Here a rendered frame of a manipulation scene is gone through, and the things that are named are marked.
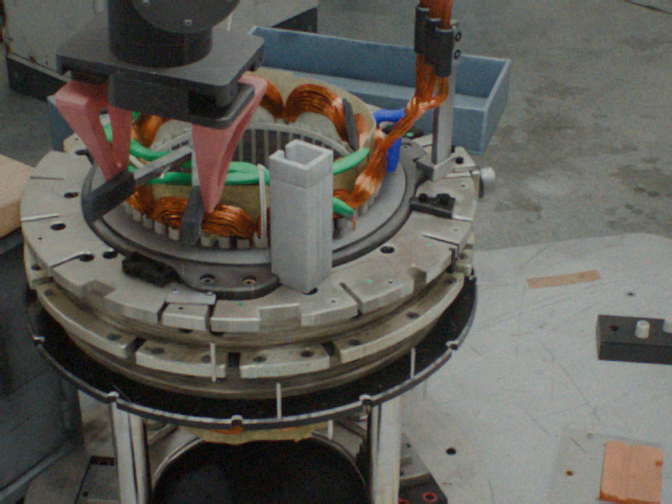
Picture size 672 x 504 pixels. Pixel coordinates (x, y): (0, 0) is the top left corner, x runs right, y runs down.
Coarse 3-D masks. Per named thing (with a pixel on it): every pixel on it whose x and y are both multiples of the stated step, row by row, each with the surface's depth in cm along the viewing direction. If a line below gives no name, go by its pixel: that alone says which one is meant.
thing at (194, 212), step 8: (192, 192) 77; (200, 192) 77; (192, 200) 76; (200, 200) 77; (192, 208) 76; (200, 208) 76; (184, 216) 75; (192, 216) 75; (200, 216) 77; (184, 224) 75; (192, 224) 75; (200, 224) 77; (184, 232) 75; (192, 232) 75; (184, 240) 75; (192, 240) 75
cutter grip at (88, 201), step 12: (108, 180) 78; (120, 180) 78; (132, 180) 79; (96, 192) 77; (108, 192) 77; (120, 192) 78; (132, 192) 79; (84, 204) 76; (96, 204) 76; (108, 204) 77; (84, 216) 77; (96, 216) 77
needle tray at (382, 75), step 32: (256, 32) 126; (288, 32) 125; (288, 64) 126; (320, 64) 125; (352, 64) 124; (384, 64) 123; (480, 64) 120; (384, 96) 113; (480, 96) 122; (480, 128) 112
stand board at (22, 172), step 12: (0, 156) 104; (0, 168) 102; (12, 168) 102; (24, 168) 102; (0, 180) 100; (12, 180) 100; (24, 180) 100; (0, 192) 99; (12, 192) 99; (0, 204) 97; (12, 204) 98; (0, 216) 97; (12, 216) 98; (0, 228) 98; (12, 228) 99
